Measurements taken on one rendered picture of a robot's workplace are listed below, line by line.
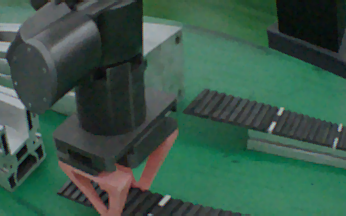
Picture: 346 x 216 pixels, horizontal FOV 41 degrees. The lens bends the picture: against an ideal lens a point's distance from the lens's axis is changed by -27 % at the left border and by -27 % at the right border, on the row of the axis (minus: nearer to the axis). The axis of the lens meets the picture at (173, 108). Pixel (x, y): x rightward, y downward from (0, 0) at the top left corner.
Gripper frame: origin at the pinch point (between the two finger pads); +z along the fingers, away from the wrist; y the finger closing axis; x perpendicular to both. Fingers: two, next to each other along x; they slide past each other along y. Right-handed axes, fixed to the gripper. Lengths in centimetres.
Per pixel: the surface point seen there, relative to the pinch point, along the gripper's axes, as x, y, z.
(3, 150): -15.2, 3.4, -2.2
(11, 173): -15.2, 3.1, 1.3
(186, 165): -0.1, -12.5, 3.4
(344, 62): 14, -50, 3
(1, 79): -34.5, -14.3, 0.6
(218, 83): -4.2, -29.3, 3.0
